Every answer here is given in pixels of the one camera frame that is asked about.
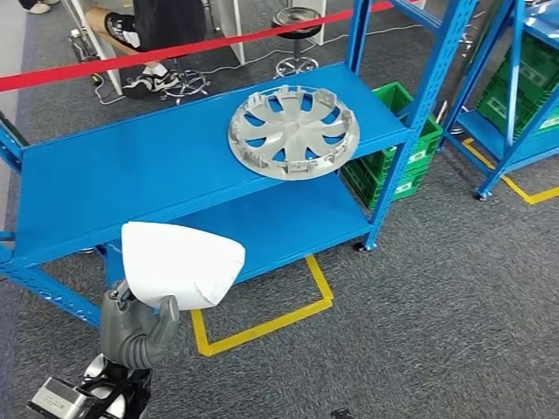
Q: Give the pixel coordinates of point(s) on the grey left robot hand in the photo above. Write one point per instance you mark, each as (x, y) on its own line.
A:
(118, 329)

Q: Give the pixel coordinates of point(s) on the white plastic body part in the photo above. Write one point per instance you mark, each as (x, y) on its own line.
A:
(183, 266)

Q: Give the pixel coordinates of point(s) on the blue metal shelf rack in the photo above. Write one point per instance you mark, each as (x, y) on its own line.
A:
(515, 69)
(131, 179)

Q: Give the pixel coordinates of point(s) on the chrome base stool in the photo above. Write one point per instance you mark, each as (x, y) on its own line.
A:
(183, 81)

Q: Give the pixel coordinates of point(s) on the red barrier belt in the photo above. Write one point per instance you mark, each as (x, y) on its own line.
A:
(131, 58)

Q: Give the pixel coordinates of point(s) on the black floor box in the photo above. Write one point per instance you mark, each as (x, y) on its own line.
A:
(83, 49)

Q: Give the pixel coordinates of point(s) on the silver wheel hubcap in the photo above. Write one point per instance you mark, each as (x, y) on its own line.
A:
(293, 127)

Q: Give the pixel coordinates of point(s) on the person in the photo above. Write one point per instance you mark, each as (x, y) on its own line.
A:
(170, 23)
(39, 7)

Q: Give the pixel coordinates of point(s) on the white panel desk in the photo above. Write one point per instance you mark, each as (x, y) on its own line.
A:
(229, 29)
(316, 23)

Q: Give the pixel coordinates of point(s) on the green plastic crate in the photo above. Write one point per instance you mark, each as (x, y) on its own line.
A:
(371, 185)
(393, 98)
(493, 107)
(537, 63)

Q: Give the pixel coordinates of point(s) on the black round stool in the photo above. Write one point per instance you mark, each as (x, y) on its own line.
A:
(296, 17)

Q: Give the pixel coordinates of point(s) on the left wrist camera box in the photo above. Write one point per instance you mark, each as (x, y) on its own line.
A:
(57, 399)

